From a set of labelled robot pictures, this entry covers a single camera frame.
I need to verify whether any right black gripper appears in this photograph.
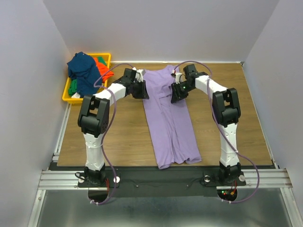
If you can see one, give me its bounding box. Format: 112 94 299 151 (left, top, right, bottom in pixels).
170 81 194 103

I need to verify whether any white cloth piece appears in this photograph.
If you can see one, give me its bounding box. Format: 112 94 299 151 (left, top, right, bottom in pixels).
71 92 80 99

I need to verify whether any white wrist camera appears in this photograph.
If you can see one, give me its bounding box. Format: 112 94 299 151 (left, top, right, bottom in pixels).
171 70 185 84
135 69 146 82

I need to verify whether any orange t shirt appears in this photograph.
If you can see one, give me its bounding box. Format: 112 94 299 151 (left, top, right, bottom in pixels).
93 56 114 82

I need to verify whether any navy blue t shirt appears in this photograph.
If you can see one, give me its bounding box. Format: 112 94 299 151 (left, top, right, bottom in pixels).
67 52 100 98

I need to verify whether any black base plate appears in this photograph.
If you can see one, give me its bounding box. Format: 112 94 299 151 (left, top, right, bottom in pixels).
48 166 247 199

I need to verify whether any lavender t shirt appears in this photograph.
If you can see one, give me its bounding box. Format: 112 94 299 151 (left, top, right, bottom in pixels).
143 65 202 169

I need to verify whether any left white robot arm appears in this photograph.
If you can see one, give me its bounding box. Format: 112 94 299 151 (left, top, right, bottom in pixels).
76 68 149 187

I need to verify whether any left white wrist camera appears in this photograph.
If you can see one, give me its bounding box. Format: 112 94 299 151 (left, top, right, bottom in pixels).
135 69 146 82

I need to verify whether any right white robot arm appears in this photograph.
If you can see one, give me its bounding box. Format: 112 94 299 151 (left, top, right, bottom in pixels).
171 64 241 184

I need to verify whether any aluminium frame rail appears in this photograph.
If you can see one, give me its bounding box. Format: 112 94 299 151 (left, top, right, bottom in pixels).
38 104 80 190

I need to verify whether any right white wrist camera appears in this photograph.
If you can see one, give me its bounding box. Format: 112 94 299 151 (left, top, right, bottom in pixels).
171 70 185 84

